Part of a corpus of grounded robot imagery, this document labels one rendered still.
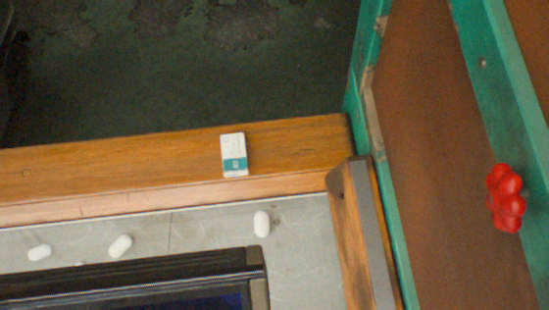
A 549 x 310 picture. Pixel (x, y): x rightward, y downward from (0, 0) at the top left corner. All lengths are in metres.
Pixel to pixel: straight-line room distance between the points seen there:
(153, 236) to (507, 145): 0.60
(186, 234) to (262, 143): 0.17
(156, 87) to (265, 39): 0.36
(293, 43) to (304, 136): 1.05
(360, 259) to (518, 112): 0.42
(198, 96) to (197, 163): 0.97
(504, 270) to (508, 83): 0.15
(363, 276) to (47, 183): 0.47
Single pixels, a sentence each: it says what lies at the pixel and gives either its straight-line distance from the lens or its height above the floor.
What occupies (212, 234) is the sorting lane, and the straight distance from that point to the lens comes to 0.92.
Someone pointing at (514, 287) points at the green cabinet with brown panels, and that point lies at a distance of 0.50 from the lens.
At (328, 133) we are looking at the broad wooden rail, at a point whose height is 0.76.
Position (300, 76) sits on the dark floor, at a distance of 1.92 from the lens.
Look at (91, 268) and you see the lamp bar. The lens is 0.58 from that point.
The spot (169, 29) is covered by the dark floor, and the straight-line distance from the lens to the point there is 2.04.
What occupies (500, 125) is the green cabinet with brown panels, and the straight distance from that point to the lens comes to 0.45.
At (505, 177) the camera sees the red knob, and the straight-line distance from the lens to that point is 0.40.
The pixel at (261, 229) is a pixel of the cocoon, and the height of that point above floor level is 0.76.
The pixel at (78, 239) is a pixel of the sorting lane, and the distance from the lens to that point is 0.95.
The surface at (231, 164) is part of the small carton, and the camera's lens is 0.91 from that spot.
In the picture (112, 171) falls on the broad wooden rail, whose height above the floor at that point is 0.76.
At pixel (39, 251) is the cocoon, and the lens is 0.95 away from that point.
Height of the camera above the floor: 1.61
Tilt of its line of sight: 64 degrees down
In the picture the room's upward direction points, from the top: straight up
